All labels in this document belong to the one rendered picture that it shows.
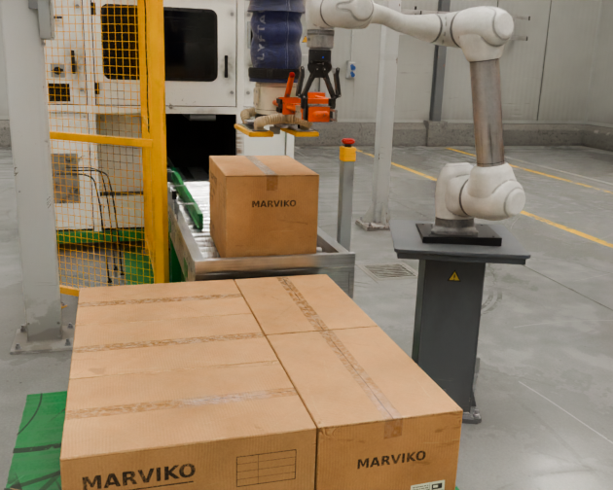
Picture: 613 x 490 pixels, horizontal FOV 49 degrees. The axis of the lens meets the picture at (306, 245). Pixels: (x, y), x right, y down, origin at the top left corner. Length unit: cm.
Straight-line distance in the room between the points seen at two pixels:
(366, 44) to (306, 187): 948
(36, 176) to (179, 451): 205
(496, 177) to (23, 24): 215
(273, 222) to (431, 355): 86
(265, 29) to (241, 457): 172
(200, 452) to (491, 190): 142
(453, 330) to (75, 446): 163
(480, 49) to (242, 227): 118
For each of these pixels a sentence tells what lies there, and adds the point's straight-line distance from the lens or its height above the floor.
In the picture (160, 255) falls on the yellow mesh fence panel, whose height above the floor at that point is 42.
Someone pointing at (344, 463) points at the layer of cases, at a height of 43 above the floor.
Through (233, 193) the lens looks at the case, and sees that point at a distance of 284.
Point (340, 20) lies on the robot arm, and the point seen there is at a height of 153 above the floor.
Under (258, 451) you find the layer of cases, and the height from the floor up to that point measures 50.
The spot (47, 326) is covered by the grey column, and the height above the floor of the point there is 10.
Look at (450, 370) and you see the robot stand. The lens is 288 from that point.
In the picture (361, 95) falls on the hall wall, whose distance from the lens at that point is 1228.
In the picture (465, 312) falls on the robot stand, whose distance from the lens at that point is 279.
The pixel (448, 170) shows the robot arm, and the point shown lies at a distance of 271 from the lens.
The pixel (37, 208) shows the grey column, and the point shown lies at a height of 70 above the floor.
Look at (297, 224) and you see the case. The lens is 292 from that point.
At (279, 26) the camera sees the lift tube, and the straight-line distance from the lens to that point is 281.
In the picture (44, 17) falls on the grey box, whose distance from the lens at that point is 335.
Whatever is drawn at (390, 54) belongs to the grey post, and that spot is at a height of 149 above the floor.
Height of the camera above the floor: 141
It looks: 15 degrees down
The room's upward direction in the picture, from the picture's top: 2 degrees clockwise
